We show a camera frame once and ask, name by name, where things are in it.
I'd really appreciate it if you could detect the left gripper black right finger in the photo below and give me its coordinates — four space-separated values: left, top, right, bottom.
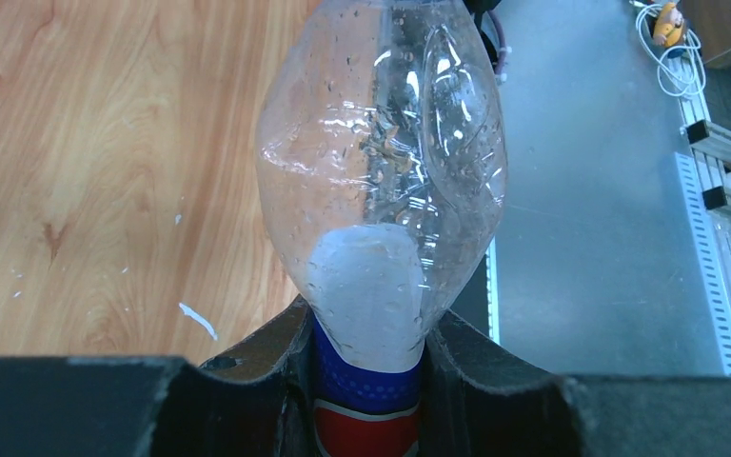
420 312 731 456

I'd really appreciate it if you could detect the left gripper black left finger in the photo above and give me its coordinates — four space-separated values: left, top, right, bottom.
0 297 313 456

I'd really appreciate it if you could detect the clear Pepsi bottle blue label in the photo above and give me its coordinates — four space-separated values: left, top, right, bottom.
256 1 507 456

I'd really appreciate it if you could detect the orange toy figure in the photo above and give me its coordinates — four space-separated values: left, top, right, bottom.
651 2 685 48

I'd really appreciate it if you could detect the aluminium frame rail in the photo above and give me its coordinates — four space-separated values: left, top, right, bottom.
669 67 731 377

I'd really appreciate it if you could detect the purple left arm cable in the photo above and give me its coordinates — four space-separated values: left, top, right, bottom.
486 9 512 85

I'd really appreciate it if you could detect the white coiled cable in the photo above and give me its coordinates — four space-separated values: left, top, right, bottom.
634 3 707 100

